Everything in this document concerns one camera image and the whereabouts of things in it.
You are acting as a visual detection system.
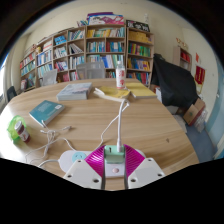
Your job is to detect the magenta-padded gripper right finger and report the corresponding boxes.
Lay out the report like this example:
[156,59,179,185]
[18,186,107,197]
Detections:
[123,144,166,191]

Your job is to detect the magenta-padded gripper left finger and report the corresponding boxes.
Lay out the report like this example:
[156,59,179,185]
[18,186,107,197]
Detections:
[62,144,108,191]

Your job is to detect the green charger block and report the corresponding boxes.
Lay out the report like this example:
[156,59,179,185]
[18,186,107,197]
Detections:
[103,144,126,165]

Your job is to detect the white pastel-socket power strip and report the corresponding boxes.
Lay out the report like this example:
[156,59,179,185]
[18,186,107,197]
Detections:
[58,146,148,179]

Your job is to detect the papers on floor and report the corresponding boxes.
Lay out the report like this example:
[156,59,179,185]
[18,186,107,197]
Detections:
[173,114,188,134]

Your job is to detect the white box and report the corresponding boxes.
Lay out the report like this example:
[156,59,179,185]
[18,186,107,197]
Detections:
[155,87,179,116]

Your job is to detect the teal book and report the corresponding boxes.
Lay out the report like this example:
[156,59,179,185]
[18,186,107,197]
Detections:
[28,99,66,128]

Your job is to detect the clear plastic bag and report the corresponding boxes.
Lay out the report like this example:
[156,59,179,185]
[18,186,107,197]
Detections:
[194,109,208,134]

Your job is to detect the cardboard box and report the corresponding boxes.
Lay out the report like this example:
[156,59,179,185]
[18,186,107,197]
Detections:
[182,98,207,127]

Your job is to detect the yellow flat book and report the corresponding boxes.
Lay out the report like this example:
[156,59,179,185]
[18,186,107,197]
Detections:
[125,81,158,100]

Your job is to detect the grey book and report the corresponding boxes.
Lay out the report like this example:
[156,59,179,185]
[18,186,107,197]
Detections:
[56,82,94,102]

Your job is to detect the green plastic container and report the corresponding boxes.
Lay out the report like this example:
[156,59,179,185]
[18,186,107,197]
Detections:
[7,114,28,141]

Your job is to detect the black cloth cover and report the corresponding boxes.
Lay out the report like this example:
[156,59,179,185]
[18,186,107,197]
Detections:
[150,53,198,109]

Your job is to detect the clear bottle with red label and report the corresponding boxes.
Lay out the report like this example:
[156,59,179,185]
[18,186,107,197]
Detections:
[115,60,127,90]

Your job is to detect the grey mesh chair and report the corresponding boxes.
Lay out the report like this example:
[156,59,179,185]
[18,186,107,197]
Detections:
[75,61,106,80]
[41,68,58,87]

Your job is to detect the black chair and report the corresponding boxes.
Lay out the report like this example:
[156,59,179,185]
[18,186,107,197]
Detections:
[6,85,18,101]

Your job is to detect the wooden bookshelf unit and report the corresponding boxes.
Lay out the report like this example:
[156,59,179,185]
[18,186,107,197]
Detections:
[18,11,156,93]

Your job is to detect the white power strip cable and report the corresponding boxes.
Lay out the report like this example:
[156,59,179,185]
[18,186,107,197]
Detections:
[23,124,77,168]

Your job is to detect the white charger cable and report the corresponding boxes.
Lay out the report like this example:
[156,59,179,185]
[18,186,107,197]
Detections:
[95,98,131,153]

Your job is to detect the red wall banner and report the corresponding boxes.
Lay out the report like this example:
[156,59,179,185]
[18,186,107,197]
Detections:
[194,65,206,85]

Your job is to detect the small wooden wall shelf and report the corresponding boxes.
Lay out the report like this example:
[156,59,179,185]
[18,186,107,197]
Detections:
[172,45,193,73]

